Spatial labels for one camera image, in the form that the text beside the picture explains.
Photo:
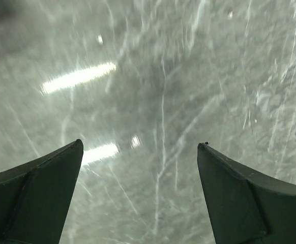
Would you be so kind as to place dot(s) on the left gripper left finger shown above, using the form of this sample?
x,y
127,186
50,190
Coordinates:
x,y
35,197

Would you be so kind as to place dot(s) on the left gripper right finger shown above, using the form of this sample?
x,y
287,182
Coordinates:
x,y
245,205

